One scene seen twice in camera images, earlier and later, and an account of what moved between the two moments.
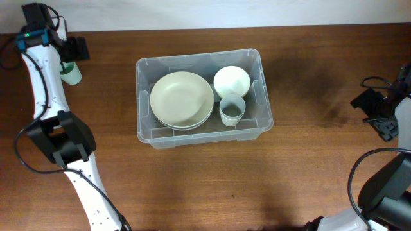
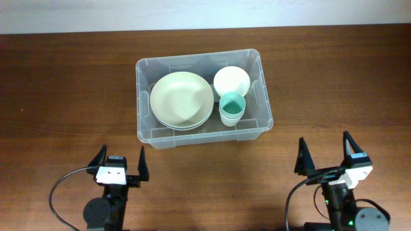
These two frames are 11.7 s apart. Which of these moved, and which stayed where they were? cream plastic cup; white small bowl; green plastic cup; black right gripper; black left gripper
Moved: black right gripper; green plastic cup; black left gripper
Stayed: cream plastic cup; white small bowl
